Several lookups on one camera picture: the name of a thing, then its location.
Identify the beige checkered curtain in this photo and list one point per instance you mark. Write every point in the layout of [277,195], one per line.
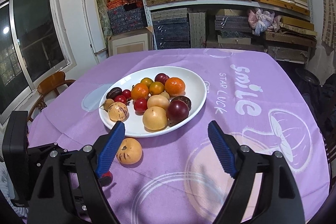
[329,24]

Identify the red plum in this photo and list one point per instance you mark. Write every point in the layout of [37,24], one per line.
[161,78]

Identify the metal storage shelf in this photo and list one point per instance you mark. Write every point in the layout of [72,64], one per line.
[225,1]

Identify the dark wrinkled purple fruit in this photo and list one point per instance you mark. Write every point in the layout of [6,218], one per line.
[114,92]

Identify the small mandarin orange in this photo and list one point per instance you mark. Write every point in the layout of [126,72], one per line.
[175,86]

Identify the striped pepino melon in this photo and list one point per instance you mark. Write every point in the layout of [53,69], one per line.
[118,111]
[129,152]

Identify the dark passion fruit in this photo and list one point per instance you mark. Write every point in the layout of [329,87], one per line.
[184,99]

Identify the large mandarin orange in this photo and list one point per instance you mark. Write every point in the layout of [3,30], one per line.
[138,91]

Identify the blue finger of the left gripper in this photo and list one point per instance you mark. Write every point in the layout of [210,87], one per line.
[104,182]

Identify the framed picture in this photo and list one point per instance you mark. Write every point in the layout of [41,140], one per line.
[128,42]

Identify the window with metal frame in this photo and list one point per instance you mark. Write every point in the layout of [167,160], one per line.
[34,45]

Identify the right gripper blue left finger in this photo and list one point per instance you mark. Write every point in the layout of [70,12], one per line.
[106,147]

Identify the small tan longan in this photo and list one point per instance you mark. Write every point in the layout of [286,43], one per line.
[166,95]

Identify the red cherry tomato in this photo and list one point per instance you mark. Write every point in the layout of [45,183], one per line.
[107,176]
[140,105]
[127,94]
[120,98]

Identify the large yellow passion fruit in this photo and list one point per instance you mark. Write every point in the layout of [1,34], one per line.
[154,118]

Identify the wooden chair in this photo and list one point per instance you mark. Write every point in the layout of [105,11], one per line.
[47,86]

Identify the crumpled pink cloth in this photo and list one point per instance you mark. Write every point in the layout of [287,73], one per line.
[263,20]

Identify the dark purple plum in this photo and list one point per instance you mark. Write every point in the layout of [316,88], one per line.
[177,111]

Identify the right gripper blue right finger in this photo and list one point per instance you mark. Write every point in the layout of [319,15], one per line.
[225,147]

